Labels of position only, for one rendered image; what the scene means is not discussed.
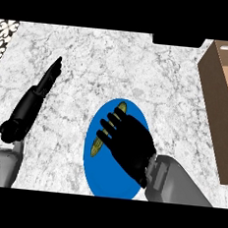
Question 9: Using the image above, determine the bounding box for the black and white patterned panel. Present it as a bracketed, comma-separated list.
[0, 19, 21, 67]

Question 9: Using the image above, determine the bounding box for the brown cardboard box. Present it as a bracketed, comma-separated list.
[187, 38, 228, 186]

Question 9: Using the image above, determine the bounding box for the blue plate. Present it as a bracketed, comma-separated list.
[79, 95, 158, 202]

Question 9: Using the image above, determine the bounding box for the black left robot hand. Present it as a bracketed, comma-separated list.
[0, 50, 63, 148]

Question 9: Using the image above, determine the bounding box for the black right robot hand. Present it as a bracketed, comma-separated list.
[91, 105, 161, 190]

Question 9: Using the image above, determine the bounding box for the yellow-green elongated vegetable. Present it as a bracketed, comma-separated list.
[90, 98, 129, 161]

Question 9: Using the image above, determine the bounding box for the black appliance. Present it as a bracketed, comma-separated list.
[151, 33, 206, 49]

